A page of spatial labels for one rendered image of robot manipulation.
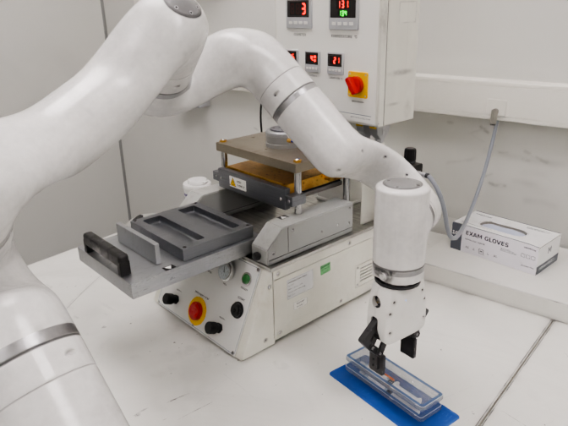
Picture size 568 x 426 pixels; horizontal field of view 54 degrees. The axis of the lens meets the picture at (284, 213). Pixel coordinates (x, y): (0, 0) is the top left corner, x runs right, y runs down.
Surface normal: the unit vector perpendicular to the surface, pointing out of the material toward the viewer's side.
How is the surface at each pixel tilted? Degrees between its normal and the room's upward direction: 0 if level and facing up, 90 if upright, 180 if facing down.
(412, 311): 90
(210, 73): 74
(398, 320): 90
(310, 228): 90
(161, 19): 66
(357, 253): 90
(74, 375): 48
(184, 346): 0
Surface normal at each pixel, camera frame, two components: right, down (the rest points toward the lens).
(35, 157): 0.79, -0.50
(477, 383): -0.02, -0.93
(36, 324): 0.61, -0.56
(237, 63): -0.10, 0.26
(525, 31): -0.64, 0.29
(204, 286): -0.68, -0.16
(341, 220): 0.67, 0.26
